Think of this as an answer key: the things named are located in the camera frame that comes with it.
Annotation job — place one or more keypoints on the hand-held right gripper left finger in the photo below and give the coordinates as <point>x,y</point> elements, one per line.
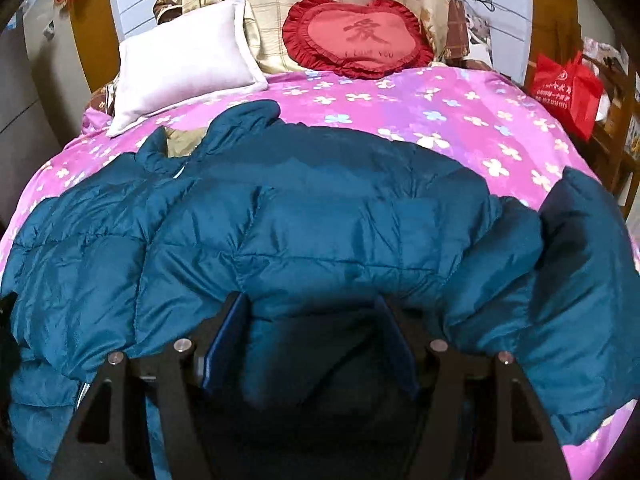
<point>227,345</point>

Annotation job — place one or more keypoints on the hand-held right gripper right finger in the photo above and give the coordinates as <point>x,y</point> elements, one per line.
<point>396,342</point>

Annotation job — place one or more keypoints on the teal puffer jacket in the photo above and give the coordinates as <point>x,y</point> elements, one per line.
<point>320,200</point>

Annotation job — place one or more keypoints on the pink floral bedsheet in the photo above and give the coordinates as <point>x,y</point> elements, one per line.
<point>450,110</point>

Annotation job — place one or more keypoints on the white pillow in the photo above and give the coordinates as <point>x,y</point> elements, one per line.
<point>185,60</point>

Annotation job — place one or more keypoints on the red shopping bag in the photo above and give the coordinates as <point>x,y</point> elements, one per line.
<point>565,90</point>

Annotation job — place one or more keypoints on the red heart cushion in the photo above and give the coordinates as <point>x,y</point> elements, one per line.
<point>360,35</point>

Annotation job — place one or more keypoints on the wooden chair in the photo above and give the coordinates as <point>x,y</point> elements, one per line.
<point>617,125</point>

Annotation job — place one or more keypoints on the grey cabinet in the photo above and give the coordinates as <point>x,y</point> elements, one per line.
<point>40,85</point>

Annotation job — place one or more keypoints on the wooden headboard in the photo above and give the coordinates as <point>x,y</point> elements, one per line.
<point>95,35</point>

